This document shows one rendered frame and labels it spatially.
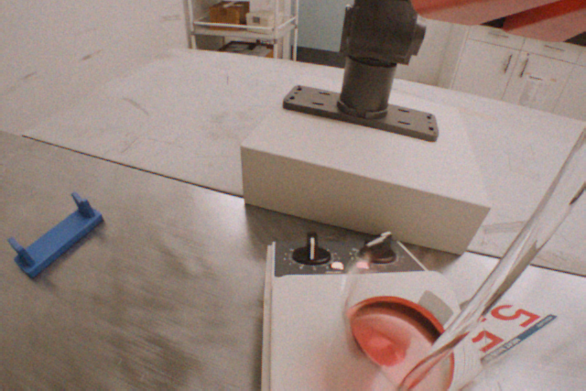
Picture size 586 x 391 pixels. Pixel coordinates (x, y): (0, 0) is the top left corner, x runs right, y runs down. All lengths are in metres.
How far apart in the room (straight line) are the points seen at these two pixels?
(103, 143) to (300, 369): 0.45
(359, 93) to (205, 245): 0.24
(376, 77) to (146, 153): 0.33
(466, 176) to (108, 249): 0.39
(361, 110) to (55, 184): 0.41
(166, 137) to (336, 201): 0.29
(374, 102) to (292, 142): 0.12
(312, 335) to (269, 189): 0.20
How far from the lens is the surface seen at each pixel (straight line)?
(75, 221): 0.41
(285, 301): 0.20
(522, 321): 0.33
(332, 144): 0.35
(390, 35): 0.35
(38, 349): 0.35
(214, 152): 0.47
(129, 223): 0.39
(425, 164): 0.36
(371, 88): 0.39
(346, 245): 0.30
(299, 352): 0.19
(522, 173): 0.57
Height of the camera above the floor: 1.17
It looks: 38 degrees down
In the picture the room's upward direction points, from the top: 3 degrees clockwise
